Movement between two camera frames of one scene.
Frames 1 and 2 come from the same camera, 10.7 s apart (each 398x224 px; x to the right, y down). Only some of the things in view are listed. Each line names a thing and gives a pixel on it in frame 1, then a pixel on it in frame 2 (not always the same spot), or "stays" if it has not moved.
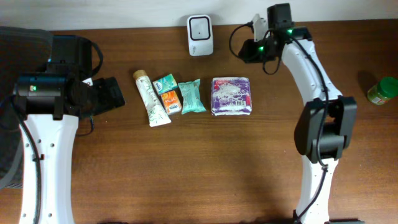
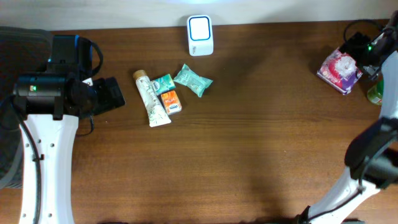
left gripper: x=97 y=89 stays
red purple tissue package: x=231 y=96 → x=339 y=71
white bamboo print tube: x=157 y=114 stays
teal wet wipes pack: x=191 y=102 → x=192 y=81
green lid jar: x=385 y=89 stays
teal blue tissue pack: x=165 y=84 stays
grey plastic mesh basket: x=23 y=50 stays
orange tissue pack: x=171 y=102 stays
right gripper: x=249 y=51 → x=356 y=45
